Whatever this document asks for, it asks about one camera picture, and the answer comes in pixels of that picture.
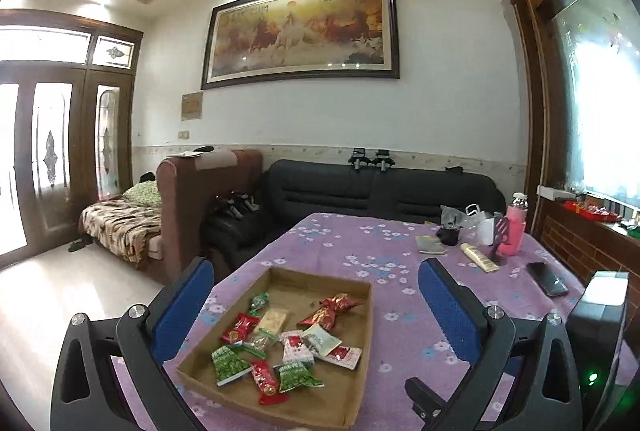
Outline large green pea snack bag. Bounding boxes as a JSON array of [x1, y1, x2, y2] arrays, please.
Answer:
[[210, 344, 253, 387]]

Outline red snack packet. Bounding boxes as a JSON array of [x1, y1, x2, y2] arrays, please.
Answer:
[[220, 313, 260, 344], [250, 359, 288, 406]]

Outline green clear candy packet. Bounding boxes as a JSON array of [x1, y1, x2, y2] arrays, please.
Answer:
[[247, 292, 269, 316]]

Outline yellow biscuit packet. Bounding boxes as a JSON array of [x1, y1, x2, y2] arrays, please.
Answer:
[[255, 307, 290, 336]]

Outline small green pea bag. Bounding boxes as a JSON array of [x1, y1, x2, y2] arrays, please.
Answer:
[[276, 361, 324, 393]]

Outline dark red peanut bag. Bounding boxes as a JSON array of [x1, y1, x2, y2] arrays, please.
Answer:
[[320, 292, 361, 314], [296, 305, 336, 331]]

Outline cream small packet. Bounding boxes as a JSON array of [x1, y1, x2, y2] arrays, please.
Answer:
[[300, 324, 342, 356]]

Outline white red candy packet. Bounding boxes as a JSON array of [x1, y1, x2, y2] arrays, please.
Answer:
[[279, 330, 314, 366]]

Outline black smartphone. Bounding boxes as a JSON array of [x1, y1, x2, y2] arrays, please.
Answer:
[[526, 262, 568, 298]]

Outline purple floral tablecloth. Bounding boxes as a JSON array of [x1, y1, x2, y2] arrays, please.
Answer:
[[164, 214, 585, 430]]

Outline cream tube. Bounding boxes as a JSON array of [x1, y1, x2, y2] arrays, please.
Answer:
[[460, 243, 499, 273]]

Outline black phone stand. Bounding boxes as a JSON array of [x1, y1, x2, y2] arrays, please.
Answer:
[[488, 212, 510, 266]]

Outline pink sleeved bottle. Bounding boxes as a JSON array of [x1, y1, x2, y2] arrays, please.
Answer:
[[498, 192, 528, 257]]

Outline white round container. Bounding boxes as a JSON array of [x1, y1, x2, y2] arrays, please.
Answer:
[[476, 217, 495, 247]]

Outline leopard print blanket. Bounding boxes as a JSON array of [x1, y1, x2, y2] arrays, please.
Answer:
[[79, 197, 160, 265]]

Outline green booklet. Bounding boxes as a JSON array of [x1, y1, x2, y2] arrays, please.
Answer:
[[416, 235, 447, 255]]

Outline green pillow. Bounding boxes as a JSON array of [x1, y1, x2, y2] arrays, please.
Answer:
[[122, 181, 162, 208]]

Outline shallow cardboard box tray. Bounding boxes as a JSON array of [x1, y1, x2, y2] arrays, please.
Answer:
[[174, 265, 374, 431]]

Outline brown armchair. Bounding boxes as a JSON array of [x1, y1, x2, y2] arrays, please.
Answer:
[[140, 150, 262, 285]]

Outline black sofa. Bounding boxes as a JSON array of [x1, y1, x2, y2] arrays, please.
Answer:
[[200, 159, 506, 271]]

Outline black clips on sofa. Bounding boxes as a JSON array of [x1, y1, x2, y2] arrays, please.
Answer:
[[348, 148, 395, 172]]

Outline wooden window cabinet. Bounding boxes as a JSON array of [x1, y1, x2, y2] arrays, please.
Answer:
[[505, 0, 640, 327]]

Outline wooden glass door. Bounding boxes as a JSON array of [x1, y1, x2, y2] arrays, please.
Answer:
[[1, 9, 143, 266]]

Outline framed horse painting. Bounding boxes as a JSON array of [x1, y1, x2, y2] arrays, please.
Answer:
[[201, 0, 400, 90]]

